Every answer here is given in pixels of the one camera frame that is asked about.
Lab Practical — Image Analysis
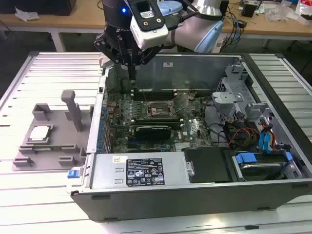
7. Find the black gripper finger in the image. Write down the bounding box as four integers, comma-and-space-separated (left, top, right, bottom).
132, 46, 161, 81
94, 32, 133, 81

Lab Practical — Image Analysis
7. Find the silver CPU green board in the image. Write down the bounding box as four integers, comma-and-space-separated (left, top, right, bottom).
27, 125, 54, 143

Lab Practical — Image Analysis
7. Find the CPU socket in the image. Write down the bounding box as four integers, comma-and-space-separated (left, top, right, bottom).
145, 100, 173, 118

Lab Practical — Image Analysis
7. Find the grey case latch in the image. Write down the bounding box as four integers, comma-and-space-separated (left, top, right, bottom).
98, 55, 112, 69

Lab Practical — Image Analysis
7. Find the black RAM slot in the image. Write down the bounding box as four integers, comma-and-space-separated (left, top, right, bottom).
131, 117, 182, 124
133, 88, 177, 96
133, 94, 178, 101
131, 122, 183, 130

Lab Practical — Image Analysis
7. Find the black graphics card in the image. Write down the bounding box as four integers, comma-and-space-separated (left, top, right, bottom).
133, 124, 173, 142

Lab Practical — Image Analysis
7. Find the large black box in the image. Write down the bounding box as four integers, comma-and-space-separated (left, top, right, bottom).
0, 0, 77, 16

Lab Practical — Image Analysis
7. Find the green motherboard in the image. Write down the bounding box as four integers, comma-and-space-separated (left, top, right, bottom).
102, 89, 215, 155

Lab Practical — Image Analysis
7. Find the white crumpled paper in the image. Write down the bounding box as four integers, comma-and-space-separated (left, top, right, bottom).
14, 6, 40, 22

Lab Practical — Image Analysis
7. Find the silver metal drive cage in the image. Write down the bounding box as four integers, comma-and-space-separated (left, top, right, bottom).
211, 62, 276, 137

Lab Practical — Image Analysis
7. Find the grey plastic parts rack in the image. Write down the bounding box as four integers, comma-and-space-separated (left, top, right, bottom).
11, 89, 95, 172

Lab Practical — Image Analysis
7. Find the small black box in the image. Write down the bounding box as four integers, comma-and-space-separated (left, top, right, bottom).
241, 1, 260, 18

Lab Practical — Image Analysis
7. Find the silver power supply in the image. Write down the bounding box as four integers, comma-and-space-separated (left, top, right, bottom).
89, 153, 190, 190

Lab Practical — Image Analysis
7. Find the black plastic shroud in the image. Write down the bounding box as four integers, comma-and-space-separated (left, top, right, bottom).
182, 147, 232, 184

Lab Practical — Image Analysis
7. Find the blue case latch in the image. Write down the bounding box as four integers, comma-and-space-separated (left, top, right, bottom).
66, 169, 81, 179

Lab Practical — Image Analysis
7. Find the hard disk in blue carrier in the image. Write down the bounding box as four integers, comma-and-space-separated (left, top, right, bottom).
231, 151, 294, 183

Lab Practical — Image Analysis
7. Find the open black PC case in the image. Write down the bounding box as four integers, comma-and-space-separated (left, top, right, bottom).
66, 51, 312, 222

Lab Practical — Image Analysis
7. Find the white red plastic bag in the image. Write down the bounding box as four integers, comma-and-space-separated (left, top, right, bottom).
295, 0, 312, 25

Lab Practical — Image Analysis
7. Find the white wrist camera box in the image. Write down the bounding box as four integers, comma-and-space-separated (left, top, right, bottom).
130, 0, 169, 50

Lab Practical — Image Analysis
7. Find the wooden desk white frame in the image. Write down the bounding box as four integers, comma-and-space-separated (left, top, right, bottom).
0, 9, 312, 53

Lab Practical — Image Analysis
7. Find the coloured power wire bundle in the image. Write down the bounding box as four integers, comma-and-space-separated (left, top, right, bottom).
226, 121, 261, 148

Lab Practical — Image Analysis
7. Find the blue flat wire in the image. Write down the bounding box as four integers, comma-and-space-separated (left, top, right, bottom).
267, 123, 276, 155
258, 131, 268, 154

